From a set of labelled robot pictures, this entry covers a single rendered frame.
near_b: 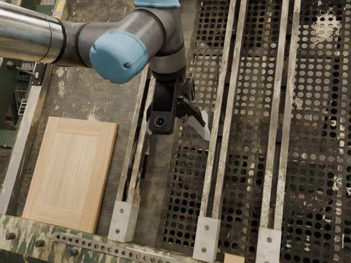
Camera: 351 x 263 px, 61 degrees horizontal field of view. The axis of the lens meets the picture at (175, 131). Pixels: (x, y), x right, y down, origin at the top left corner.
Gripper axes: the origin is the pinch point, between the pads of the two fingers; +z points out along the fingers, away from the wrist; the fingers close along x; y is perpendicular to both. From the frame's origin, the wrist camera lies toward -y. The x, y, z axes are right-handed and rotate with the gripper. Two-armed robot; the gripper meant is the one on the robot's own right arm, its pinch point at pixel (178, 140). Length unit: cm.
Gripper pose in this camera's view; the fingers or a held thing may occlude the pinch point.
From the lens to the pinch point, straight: 72.3
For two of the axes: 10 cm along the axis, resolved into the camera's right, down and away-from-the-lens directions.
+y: 2.6, -7.1, 6.5
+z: 1.4, 7.0, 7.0
